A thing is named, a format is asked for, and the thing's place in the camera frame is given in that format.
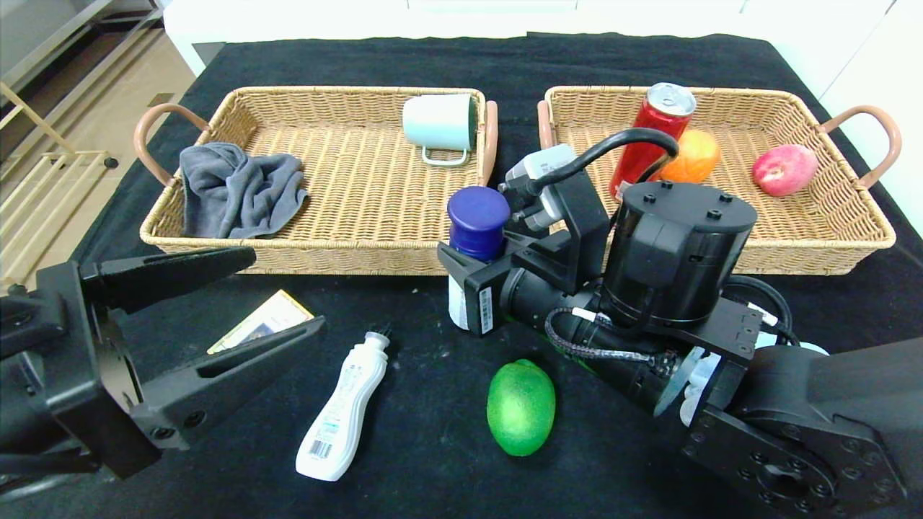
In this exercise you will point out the grey cloth towel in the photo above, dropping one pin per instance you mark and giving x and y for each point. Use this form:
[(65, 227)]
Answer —
[(238, 194)]

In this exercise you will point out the beige metal rack on wheels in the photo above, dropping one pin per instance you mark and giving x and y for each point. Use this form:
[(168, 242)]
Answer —
[(79, 154)]

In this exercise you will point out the red drink can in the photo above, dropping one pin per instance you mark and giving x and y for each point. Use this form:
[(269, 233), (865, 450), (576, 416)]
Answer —
[(663, 119)]

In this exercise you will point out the pink red peach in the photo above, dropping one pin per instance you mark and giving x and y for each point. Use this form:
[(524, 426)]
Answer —
[(784, 169)]

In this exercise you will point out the green lime fruit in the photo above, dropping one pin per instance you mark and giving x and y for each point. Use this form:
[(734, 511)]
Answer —
[(520, 407)]

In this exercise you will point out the black table cloth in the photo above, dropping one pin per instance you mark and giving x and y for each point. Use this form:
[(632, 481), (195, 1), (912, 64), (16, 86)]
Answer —
[(505, 65)]

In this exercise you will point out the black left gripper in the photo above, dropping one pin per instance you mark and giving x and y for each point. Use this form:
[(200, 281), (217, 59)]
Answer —
[(92, 360)]

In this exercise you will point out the orange fruit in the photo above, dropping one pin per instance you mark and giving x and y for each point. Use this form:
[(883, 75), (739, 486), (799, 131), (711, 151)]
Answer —
[(699, 155)]

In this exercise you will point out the light blue bath pouf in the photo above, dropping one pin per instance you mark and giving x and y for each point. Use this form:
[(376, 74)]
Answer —
[(698, 389)]

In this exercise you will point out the blue capped spray can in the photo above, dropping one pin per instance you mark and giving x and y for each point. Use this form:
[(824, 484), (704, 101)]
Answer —
[(477, 223)]

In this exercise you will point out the mint green enamel mug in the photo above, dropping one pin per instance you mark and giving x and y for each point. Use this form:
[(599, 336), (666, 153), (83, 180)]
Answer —
[(436, 122)]

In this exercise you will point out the gold card box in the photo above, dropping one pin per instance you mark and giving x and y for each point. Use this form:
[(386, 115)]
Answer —
[(274, 317)]

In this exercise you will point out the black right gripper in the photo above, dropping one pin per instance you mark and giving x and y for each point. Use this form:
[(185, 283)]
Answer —
[(482, 306)]

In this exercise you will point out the white bottle with brush cap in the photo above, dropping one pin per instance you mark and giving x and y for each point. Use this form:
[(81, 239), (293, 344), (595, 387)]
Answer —
[(346, 404)]

